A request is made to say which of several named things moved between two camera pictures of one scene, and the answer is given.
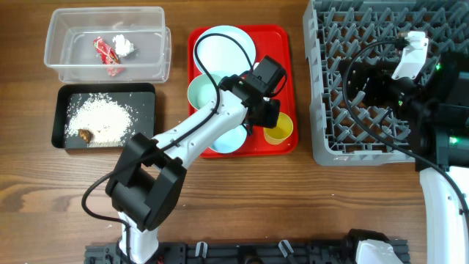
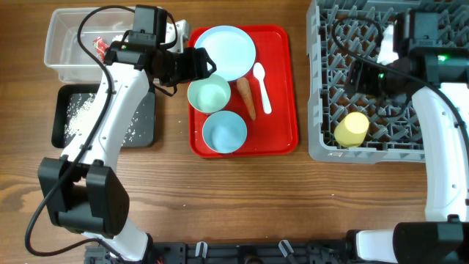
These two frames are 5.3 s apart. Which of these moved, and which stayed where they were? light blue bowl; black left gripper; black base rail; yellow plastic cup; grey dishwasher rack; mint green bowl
Moved: black left gripper; yellow plastic cup
Stayed: light blue bowl; grey dishwasher rack; black base rail; mint green bowl
